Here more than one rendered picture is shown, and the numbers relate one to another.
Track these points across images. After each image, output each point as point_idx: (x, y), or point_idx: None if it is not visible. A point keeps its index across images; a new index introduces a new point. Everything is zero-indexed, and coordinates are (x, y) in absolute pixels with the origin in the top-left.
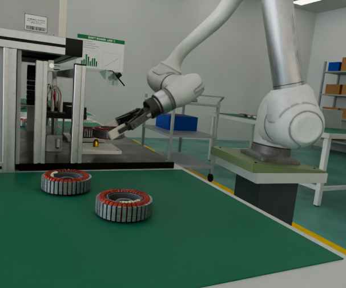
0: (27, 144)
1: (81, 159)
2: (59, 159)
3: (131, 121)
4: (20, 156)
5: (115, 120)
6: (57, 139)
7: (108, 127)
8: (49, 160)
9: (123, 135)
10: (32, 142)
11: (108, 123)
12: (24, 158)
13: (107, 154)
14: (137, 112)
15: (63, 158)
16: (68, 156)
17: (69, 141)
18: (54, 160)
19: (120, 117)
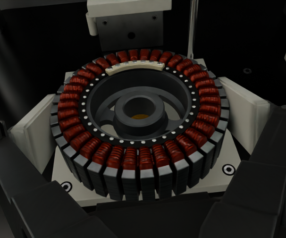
0: (184, 1)
1: (0, 87)
2: (7, 51)
3: None
4: (55, 5)
5: (253, 103)
6: (86, 14)
7: (191, 101)
8: (1, 39)
9: (83, 180)
10: (221, 4)
11: (239, 89)
12: (33, 11)
13: (53, 153)
14: (195, 231)
15: (17, 57)
16: (35, 63)
17: None
18: None
19: None
